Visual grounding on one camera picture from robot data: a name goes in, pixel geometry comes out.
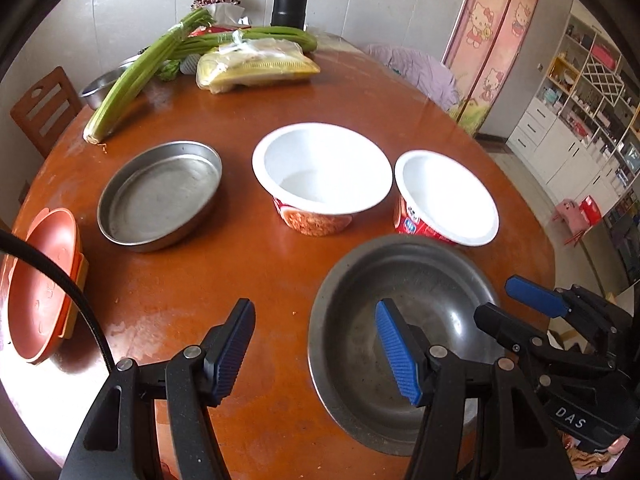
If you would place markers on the green leafy vegetable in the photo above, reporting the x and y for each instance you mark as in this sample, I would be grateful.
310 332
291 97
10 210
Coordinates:
170 70

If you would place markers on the celery bunch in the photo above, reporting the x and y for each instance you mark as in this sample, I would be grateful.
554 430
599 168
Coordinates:
135 75

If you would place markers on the bunch of green stalks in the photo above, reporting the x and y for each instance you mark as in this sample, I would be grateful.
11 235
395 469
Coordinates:
270 35

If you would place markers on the red stool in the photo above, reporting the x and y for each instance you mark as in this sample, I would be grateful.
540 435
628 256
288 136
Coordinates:
590 207

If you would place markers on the steel bowl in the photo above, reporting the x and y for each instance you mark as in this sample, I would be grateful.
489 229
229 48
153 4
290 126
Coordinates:
97 90

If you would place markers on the brown wooden chair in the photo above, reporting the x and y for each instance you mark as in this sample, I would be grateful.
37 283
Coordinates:
45 110

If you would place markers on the large white paper bowl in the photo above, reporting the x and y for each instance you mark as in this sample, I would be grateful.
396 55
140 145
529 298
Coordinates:
320 170

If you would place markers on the red packet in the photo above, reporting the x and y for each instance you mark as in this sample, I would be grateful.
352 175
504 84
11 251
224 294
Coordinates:
202 32

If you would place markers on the white foam net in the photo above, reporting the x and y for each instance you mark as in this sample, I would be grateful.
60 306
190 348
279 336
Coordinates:
190 65

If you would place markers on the small white paper bowl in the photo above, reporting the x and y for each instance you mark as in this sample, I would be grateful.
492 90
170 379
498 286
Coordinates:
445 195

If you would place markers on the pink stool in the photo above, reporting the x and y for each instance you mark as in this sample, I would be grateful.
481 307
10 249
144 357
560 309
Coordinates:
570 212

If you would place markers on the pink cartoon wardrobe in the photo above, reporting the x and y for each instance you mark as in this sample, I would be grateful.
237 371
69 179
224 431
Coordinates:
490 35

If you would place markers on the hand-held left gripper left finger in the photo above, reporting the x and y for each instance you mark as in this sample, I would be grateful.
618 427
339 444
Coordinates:
232 355

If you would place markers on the steel pan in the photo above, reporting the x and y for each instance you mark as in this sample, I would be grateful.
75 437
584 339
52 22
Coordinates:
160 200

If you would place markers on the orange plastic plate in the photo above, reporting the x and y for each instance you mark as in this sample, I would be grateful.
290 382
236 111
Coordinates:
40 280

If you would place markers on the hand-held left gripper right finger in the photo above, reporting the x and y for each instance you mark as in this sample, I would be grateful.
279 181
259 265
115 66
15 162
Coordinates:
400 355

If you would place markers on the white shelf cabinet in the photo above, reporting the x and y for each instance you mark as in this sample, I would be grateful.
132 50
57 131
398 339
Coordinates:
560 150

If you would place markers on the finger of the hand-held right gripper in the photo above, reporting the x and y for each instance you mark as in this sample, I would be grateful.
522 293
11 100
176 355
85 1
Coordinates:
505 325
535 297

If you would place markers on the yellow plastic plate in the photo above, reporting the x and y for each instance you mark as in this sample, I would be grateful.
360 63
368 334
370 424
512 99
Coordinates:
80 280

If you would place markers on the wide steel dish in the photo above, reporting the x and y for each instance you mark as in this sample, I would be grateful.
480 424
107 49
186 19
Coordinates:
350 310

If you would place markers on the bagged yellow corn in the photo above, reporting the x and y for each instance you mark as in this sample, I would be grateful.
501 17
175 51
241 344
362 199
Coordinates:
250 70

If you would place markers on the purple cloth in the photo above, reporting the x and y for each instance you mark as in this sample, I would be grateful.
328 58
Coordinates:
420 75

